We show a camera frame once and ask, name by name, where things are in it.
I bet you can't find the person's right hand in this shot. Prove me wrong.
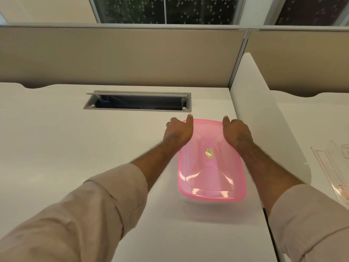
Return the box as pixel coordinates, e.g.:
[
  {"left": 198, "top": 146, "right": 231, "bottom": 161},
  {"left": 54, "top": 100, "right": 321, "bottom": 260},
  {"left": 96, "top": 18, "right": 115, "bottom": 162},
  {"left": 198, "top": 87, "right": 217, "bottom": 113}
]
[{"left": 222, "top": 116, "right": 254, "bottom": 151}]

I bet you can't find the person's left hand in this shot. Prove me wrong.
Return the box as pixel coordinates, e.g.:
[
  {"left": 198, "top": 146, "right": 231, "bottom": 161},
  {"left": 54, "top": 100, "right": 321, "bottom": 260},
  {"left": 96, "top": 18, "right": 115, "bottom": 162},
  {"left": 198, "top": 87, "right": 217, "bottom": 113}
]
[{"left": 163, "top": 114, "right": 194, "bottom": 147}]

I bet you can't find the pink lidded plastic container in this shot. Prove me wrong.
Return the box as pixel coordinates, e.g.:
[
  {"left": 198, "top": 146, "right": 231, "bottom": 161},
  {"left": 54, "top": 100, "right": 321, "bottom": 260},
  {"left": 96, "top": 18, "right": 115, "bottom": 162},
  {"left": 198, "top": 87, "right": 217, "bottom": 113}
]
[{"left": 178, "top": 119, "right": 247, "bottom": 207}]

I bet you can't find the person's right forearm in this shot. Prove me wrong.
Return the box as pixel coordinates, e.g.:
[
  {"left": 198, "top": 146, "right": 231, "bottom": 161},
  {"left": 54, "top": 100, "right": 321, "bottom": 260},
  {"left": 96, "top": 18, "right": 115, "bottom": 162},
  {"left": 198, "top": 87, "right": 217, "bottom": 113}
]
[{"left": 237, "top": 142, "right": 349, "bottom": 262}]

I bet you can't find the person's left forearm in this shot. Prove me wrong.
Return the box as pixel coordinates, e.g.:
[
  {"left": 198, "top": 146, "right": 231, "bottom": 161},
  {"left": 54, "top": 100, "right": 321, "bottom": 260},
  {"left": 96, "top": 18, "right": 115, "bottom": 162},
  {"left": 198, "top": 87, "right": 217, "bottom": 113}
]
[{"left": 0, "top": 139, "right": 186, "bottom": 262}]

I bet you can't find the white curved desk divider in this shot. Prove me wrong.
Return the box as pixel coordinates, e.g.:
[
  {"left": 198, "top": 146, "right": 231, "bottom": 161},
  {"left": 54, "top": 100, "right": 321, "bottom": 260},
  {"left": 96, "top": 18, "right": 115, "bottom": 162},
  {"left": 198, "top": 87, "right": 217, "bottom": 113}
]
[{"left": 230, "top": 52, "right": 312, "bottom": 186}]

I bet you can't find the beige desk partition panel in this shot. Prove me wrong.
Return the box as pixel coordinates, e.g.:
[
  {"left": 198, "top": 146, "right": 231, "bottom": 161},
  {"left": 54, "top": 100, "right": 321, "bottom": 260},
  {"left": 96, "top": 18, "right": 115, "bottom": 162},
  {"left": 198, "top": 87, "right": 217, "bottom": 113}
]
[
  {"left": 245, "top": 28, "right": 349, "bottom": 97},
  {"left": 0, "top": 23, "right": 250, "bottom": 89}
]

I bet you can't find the dark window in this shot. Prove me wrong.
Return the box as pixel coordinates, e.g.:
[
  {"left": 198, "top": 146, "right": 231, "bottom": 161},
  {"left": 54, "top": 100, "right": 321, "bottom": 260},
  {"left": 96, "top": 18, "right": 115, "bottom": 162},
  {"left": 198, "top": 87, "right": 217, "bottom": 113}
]
[
  {"left": 274, "top": 0, "right": 349, "bottom": 26},
  {"left": 89, "top": 0, "right": 247, "bottom": 25}
]

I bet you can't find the clear plastic package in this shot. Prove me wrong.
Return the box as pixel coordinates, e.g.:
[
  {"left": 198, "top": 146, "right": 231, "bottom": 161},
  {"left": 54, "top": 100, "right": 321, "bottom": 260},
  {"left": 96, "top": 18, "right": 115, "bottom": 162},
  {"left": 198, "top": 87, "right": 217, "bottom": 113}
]
[{"left": 310, "top": 141, "right": 349, "bottom": 210}]

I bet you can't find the grey desk cable tray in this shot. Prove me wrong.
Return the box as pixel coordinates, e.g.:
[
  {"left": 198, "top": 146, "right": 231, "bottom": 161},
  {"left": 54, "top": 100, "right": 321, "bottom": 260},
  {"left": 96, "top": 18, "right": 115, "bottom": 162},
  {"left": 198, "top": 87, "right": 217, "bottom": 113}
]
[{"left": 83, "top": 90, "right": 192, "bottom": 112}]

